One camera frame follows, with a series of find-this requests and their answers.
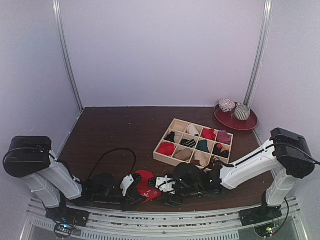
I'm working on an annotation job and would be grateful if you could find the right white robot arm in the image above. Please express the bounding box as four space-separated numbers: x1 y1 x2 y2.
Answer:
148 127 319 221

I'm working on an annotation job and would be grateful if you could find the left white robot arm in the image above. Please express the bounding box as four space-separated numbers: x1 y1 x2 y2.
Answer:
2 136 147 222

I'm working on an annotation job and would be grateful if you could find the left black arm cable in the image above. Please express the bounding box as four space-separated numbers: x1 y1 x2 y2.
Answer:
88 147 137 181

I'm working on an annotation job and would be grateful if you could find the teal rolled sock in box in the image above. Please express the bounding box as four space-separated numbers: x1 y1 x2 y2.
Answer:
196 140 210 153

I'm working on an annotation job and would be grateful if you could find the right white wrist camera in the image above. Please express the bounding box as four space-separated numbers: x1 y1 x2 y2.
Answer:
155 175 176 195

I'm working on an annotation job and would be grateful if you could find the left circuit board with leds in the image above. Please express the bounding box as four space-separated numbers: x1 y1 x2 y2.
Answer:
53 222 75 238

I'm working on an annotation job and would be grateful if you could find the circuit board with leds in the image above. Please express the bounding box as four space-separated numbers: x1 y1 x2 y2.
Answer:
254 224 278 238
53 222 75 238

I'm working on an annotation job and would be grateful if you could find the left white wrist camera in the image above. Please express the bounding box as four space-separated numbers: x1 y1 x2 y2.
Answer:
119 174 134 197

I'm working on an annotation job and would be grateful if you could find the red rolled sock in box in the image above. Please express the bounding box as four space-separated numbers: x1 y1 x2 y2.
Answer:
157 142 175 156

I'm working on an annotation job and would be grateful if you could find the black red sock in box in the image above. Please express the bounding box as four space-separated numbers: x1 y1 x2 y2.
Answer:
213 143 230 159

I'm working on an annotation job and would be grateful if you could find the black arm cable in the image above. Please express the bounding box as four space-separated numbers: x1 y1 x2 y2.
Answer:
269 139 320 166
88 147 137 181

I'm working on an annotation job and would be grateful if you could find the right circuit board with leds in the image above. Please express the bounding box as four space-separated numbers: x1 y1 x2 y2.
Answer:
254 224 278 238

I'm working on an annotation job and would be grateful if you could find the grey striped cup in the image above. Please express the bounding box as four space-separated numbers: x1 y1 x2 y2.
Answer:
234 104 251 121

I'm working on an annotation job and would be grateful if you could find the wooden compartment organizer box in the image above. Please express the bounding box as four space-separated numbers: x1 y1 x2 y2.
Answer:
153 118 234 169

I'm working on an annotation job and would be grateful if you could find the red patterned sock in box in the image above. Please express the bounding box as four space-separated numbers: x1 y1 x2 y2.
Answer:
202 128 216 141

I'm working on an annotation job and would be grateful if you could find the white patterned bowl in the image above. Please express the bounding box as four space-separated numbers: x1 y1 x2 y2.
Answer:
218 98 236 113

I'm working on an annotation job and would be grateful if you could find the right aluminium frame post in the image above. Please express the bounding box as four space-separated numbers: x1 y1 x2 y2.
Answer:
243 0 273 107

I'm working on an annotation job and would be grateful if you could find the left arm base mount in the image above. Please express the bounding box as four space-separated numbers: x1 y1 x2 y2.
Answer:
45 207 89 227

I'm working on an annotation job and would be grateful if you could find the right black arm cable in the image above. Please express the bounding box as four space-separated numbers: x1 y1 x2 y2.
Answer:
269 139 320 166

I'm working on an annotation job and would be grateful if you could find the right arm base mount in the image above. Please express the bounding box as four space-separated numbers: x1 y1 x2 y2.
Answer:
239 201 282 227

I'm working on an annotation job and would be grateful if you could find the black striped sock in box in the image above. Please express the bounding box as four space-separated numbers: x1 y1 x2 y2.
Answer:
180 138 197 148

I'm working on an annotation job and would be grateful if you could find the aluminium frame post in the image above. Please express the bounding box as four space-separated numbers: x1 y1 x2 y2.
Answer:
243 0 273 107
52 0 84 112

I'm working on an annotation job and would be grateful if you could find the red sock with striped cuff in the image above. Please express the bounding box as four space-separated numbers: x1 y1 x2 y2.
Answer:
135 170 162 203

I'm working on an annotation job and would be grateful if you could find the beige rolled sock in box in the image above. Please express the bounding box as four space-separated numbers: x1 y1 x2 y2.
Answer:
173 148 193 162

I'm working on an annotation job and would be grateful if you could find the cream rolled sock in box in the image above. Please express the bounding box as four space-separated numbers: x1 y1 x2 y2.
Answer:
186 124 200 136

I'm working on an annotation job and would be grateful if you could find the black rolled sock in box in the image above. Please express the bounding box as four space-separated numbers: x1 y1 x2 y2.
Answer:
164 131 176 143

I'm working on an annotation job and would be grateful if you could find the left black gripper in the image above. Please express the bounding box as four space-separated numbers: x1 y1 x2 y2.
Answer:
93 189 147 213

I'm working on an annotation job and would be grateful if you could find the red round tray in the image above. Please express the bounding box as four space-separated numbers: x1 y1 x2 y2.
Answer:
213 104 258 131

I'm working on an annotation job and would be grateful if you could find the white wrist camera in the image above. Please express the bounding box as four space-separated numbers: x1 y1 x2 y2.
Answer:
155 175 176 195
119 174 134 197

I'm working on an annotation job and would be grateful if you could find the left aluminium frame post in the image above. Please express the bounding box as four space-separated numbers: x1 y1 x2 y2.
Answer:
52 0 84 112

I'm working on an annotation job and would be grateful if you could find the brown patterned sock in box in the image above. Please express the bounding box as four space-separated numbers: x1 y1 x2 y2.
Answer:
209 156 222 166

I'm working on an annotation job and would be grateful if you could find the purple sock with orange cuff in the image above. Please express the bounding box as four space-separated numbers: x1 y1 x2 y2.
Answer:
216 130 232 145

